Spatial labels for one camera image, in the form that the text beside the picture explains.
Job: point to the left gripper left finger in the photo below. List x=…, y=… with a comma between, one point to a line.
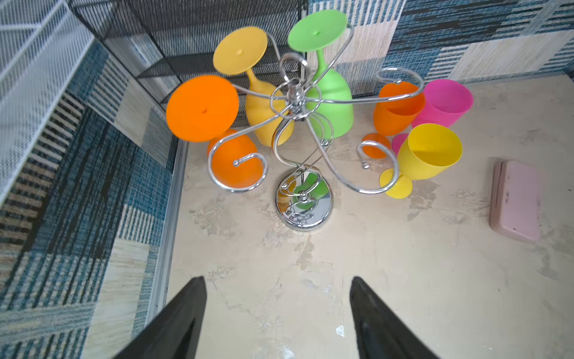
x=175, y=331

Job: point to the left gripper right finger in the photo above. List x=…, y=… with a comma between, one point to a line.
x=380, y=333

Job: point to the chrome wine glass rack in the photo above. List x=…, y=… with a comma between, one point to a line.
x=303, y=198

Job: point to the orange back wine glass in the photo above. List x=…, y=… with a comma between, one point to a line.
x=203, y=109

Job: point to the orange wine glass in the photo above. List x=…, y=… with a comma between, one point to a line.
x=203, y=109
x=391, y=118

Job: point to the orange front wine glass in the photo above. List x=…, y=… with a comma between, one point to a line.
x=391, y=118

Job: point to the pink wine glass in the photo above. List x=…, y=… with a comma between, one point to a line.
x=446, y=101

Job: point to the green wine glass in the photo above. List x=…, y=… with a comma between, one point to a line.
x=314, y=33

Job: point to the amber yellow wine glass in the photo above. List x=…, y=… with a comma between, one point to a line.
x=255, y=80

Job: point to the pink glasses case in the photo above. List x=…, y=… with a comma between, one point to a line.
x=515, y=209

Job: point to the black wire shelf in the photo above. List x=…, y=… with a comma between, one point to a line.
x=165, y=43

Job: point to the white mesh wall basket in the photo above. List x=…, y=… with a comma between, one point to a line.
x=42, y=45

